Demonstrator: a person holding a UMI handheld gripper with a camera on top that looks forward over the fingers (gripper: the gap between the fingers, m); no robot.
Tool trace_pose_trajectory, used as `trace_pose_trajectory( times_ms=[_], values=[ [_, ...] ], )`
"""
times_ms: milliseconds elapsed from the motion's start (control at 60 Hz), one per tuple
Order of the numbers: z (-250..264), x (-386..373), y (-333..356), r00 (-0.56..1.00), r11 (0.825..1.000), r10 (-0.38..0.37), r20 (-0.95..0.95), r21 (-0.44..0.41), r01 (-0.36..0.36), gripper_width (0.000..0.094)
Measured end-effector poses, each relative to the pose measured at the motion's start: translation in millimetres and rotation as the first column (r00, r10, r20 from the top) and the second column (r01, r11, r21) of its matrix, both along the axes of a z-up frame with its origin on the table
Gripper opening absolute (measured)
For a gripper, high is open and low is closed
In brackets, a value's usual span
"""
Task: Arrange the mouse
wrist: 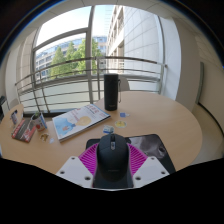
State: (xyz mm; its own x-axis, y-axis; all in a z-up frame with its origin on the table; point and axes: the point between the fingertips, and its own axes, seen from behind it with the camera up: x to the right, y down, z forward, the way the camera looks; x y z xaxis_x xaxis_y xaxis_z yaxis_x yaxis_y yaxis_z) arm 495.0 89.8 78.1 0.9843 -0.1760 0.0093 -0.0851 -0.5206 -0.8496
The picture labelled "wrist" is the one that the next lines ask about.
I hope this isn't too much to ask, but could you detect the black drink bottle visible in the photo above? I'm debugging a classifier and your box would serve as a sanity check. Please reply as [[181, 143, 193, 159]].
[[103, 73, 122, 112]]

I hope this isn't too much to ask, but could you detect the metal balcony railing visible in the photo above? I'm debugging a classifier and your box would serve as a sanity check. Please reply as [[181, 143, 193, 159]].
[[14, 55, 167, 113]]

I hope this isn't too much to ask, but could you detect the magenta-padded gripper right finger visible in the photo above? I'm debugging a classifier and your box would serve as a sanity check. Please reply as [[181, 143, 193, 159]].
[[127, 143, 171, 189]]

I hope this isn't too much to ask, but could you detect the black printed mouse pad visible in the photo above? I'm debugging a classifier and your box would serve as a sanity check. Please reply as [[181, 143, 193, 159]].
[[85, 133, 177, 175]]

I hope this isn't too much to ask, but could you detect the white and blue magazine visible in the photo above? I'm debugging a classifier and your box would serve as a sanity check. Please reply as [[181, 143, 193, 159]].
[[51, 103, 112, 143]]

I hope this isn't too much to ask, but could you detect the black computer mouse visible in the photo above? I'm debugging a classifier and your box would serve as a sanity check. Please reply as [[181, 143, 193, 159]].
[[92, 133, 134, 190]]

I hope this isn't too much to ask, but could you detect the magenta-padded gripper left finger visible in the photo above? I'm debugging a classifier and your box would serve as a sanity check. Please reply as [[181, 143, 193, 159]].
[[55, 143, 99, 189]]

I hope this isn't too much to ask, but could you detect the blue and white sticker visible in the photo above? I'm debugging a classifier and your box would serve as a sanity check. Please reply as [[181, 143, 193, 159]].
[[102, 125, 115, 135]]

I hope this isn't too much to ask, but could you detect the round yellow sticker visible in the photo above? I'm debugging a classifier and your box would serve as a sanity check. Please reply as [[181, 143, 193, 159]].
[[114, 120, 128, 129]]

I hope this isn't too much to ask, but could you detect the white chair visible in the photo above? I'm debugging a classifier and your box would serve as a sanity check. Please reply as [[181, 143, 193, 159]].
[[118, 74, 131, 93]]

